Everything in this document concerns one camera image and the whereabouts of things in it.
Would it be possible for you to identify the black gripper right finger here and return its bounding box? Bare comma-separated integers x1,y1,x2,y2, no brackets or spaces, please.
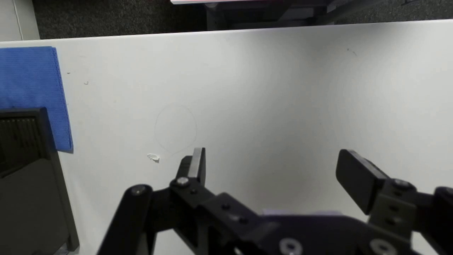
334,148,453,255

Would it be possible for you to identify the blue cloth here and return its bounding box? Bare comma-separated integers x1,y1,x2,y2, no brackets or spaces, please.
0,46,75,155

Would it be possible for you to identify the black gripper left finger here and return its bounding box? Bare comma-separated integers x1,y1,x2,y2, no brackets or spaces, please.
96,146,280,255

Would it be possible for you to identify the black coffee machine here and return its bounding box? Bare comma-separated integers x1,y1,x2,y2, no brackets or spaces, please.
0,107,80,255

